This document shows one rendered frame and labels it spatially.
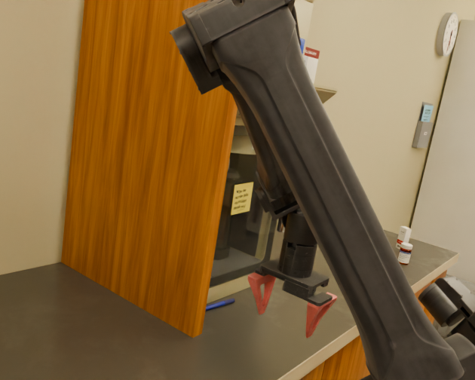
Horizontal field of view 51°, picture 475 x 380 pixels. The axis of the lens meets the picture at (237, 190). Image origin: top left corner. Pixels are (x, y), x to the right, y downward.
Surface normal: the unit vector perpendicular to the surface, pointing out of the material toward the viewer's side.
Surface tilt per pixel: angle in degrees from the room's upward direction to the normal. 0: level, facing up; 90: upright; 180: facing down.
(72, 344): 0
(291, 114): 80
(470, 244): 90
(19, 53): 90
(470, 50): 90
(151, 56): 90
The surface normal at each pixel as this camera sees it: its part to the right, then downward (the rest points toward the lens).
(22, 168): 0.78, 0.26
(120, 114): -0.60, 0.07
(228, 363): 0.16, -0.97
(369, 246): 0.00, 0.04
